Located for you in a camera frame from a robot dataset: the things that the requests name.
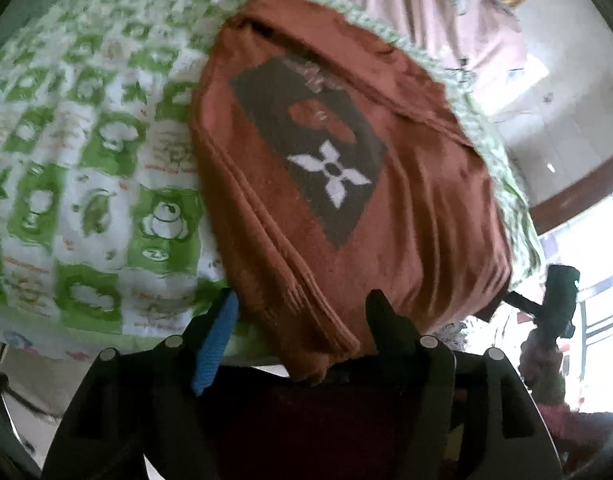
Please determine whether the brown wooden board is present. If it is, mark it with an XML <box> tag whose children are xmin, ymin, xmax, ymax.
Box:
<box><xmin>529</xmin><ymin>177</ymin><xmax>613</xmax><ymax>235</ymax></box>

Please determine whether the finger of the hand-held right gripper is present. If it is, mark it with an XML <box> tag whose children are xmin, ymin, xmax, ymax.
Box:
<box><xmin>505</xmin><ymin>290</ymin><xmax>543</xmax><ymax>317</ymax></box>

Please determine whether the person's right hand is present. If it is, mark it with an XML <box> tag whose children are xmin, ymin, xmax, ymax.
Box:
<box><xmin>517</xmin><ymin>324</ymin><xmax>568</xmax><ymax>407</ymax></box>

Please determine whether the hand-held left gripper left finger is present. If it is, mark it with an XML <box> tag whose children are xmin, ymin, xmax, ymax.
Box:
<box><xmin>41</xmin><ymin>287</ymin><xmax>240</xmax><ymax>480</ymax></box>

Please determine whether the black metal frame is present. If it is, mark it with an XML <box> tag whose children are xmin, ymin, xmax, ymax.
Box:
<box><xmin>577</xmin><ymin>277</ymin><xmax>613</xmax><ymax>366</ymax></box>

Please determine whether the black cable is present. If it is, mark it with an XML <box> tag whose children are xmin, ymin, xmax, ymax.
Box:
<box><xmin>0</xmin><ymin>355</ymin><xmax>64</xmax><ymax>418</ymax></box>

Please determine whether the rust brown printed t-shirt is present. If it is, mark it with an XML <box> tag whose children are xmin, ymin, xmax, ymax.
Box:
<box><xmin>189</xmin><ymin>0</ymin><xmax>513</xmax><ymax>387</ymax></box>

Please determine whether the dark red clothing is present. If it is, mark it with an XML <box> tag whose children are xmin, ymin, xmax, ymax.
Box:
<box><xmin>199</xmin><ymin>362</ymin><xmax>455</xmax><ymax>480</ymax></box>

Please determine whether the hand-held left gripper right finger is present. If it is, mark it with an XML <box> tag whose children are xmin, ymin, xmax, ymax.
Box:
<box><xmin>365</xmin><ymin>289</ymin><xmax>563</xmax><ymax>480</ymax></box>

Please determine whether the green and white printed blanket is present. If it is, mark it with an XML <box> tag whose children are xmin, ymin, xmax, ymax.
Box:
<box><xmin>0</xmin><ymin>0</ymin><xmax>545</xmax><ymax>367</ymax></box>

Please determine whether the pink printed cloth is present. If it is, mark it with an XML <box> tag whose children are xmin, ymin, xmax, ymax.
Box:
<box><xmin>266</xmin><ymin>0</ymin><xmax>530</xmax><ymax>111</ymax></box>

